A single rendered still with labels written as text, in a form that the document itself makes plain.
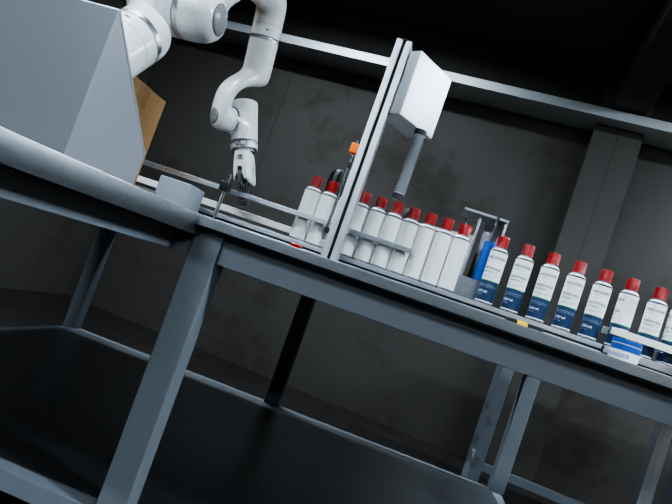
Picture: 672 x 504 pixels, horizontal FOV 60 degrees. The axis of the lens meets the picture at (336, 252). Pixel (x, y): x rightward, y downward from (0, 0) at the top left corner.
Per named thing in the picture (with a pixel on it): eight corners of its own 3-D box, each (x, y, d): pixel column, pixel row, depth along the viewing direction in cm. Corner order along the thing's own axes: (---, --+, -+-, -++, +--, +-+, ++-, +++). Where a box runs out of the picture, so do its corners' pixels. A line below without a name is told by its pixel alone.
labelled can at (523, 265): (515, 315, 169) (536, 249, 170) (518, 315, 164) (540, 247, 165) (497, 309, 170) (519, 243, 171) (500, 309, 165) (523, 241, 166)
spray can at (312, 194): (305, 243, 179) (327, 181, 180) (303, 242, 174) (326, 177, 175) (289, 238, 179) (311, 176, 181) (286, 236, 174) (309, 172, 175)
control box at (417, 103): (431, 139, 170) (452, 80, 171) (399, 114, 158) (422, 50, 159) (404, 137, 177) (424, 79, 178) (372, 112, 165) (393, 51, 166)
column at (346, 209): (335, 269, 162) (412, 48, 166) (333, 268, 157) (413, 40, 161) (320, 264, 162) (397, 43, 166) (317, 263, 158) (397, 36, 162)
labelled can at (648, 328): (645, 360, 164) (667, 291, 165) (654, 362, 159) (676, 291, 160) (627, 354, 165) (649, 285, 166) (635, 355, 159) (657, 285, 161)
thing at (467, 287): (477, 304, 184) (503, 227, 185) (483, 303, 171) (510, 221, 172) (435, 289, 186) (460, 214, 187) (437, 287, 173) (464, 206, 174)
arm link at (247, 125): (238, 136, 175) (263, 142, 182) (239, 93, 177) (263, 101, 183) (222, 141, 181) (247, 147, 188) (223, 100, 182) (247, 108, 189)
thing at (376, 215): (369, 265, 175) (391, 202, 177) (367, 264, 170) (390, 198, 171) (353, 260, 176) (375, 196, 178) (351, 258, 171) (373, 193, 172)
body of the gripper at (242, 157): (251, 143, 176) (251, 180, 175) (259, 153, 186) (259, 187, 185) (227, 144, 177) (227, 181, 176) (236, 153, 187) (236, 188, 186)
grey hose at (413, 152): (403, 202, 166) (426, 134, 167) (403, 200, 162) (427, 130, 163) (391, 198, 166) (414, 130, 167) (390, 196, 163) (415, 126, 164)
